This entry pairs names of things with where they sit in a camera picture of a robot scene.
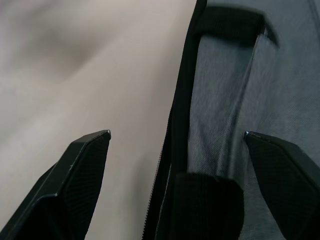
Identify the grey laptop bag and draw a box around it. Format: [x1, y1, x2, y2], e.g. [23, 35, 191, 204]
[144, 0, 320, 240]

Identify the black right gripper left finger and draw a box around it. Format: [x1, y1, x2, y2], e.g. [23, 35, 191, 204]
[0, 129, 112, 240]

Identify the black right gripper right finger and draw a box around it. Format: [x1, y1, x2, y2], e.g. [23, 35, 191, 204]
[243, 130, 320, 240]

